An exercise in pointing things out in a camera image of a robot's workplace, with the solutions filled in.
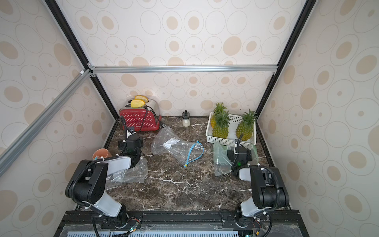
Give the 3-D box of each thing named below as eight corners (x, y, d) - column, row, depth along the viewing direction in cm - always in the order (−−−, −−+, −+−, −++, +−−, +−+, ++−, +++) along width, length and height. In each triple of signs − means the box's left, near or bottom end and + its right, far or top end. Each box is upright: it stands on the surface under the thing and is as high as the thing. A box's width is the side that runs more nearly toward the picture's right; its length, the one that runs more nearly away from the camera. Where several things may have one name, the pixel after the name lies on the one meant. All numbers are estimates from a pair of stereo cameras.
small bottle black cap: (181, 124, 118) (180, 114, 109) (186, 120, 121) (185, 109, 111) (186, 127, 116) (186, 117, 107) (191, 123, 119) (191, 112, 109)
